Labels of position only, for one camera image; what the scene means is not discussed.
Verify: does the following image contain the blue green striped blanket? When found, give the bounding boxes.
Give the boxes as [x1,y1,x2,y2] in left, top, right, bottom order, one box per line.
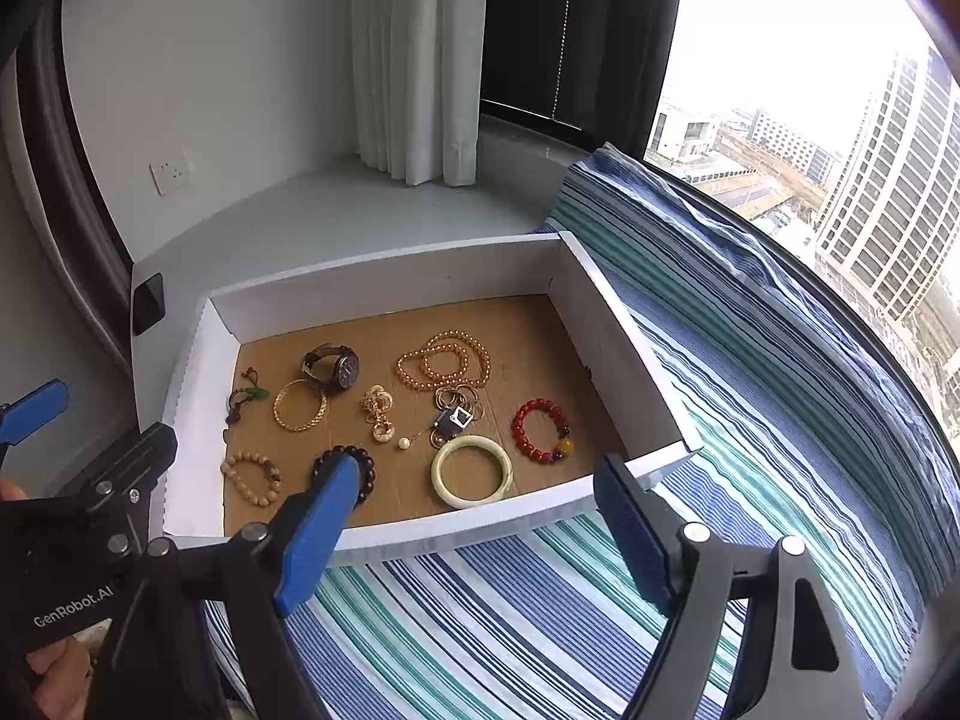
[202,142,946,720]

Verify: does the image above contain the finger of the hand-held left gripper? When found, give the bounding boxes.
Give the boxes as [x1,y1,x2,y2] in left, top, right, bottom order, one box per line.
[0,381,70,466]
[45,422,179,537]

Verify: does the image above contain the white curtain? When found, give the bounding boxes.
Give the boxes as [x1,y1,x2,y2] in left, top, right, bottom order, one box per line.
[349,0,481,188]

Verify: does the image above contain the black window blind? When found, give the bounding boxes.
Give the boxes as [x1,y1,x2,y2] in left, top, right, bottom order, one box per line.
[480,0,687,155]

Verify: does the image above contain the green jade pendant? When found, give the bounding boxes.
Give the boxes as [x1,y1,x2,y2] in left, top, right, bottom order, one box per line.
[227,366,271,422]

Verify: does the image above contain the gold bead earrings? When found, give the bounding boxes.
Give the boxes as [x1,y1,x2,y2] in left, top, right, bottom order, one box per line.
[360,384,398,442]

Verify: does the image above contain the gold bead necklace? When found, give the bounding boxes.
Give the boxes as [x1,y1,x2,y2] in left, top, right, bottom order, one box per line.
[396,328,494,392]

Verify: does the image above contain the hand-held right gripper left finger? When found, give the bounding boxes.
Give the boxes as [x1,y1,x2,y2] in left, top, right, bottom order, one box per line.
[79,451,361,720]

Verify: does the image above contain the window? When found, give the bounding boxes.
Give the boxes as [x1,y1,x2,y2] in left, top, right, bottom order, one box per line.
[645,0,960,436]

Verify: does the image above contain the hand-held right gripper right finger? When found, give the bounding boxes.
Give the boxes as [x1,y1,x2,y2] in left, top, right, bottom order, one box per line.
[595,454,856,720]

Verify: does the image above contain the black smartphone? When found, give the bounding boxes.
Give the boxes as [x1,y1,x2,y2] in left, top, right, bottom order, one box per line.
[131,272,166,336]

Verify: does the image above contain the light wooden bead bracelet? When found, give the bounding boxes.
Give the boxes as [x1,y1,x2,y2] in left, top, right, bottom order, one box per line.
[220,450,284,509]

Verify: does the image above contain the dark bead bracelet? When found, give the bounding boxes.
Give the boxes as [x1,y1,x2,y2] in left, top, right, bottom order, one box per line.
[311,444,376,507]

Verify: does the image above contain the pale green jade bangle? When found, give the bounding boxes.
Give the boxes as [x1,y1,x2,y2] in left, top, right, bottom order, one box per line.
[430,435,514,507]

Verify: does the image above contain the thin metal hoops cluster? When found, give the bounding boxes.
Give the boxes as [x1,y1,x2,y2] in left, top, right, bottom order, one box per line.
[429,384,487,451]

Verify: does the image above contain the black wristwatch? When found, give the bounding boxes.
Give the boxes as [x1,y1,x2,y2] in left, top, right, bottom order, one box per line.
[301,343,361,395]

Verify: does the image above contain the white cardboard box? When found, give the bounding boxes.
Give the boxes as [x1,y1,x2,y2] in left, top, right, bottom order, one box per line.
[161,231,702,567]

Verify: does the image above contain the dark brown curtain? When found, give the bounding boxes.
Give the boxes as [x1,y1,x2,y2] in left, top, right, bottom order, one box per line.
[0,0,136,368]

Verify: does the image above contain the person's left hand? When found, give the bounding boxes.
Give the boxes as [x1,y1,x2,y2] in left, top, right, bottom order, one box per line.
[22,634,95,720]

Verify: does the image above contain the gold bangle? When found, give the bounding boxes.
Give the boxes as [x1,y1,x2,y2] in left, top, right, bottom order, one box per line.
[272,379,329,432]

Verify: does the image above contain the red bead bracelet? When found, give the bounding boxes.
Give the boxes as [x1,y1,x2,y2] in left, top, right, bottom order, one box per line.
[511,399,575,464]

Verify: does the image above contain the white wall socket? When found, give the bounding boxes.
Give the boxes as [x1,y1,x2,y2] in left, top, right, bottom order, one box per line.
[150,154,194,196]

